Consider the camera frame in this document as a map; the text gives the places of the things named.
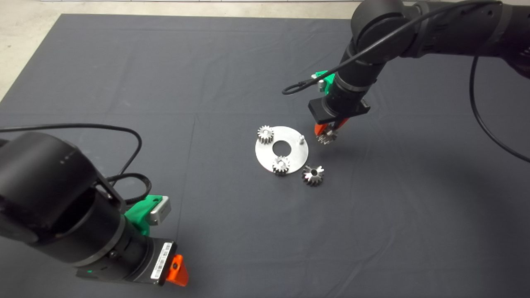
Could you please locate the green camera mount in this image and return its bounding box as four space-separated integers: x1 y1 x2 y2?
313 71 336 96
124 195 163 236

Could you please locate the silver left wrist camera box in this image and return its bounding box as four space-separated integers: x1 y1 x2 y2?
149 195 171 226

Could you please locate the round metal plate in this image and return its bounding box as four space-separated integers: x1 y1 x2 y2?
255 126 310 175

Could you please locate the dark grey table cloth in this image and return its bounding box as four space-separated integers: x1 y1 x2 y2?
0 14 530 298

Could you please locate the small steel gear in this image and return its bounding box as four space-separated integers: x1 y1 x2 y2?
317 128 338 145
258 126 275 145
272 156 291 177

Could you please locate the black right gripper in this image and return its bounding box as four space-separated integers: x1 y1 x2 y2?
308 81 371 136

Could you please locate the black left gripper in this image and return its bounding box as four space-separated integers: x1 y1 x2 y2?
77 237 189 287

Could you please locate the green left camera mount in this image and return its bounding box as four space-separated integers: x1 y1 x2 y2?
124 195 163 236

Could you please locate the green right camera mount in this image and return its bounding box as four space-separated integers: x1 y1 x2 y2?
313 71 336 96

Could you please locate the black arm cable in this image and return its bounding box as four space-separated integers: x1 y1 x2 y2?
0 123 152 205
282 0 530 163

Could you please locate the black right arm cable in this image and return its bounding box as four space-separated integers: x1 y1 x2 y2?
282 0 530 163

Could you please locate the large steel gear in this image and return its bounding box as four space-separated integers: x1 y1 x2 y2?
302 164 325 187

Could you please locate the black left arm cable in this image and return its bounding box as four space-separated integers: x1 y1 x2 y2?
0 123 152 205

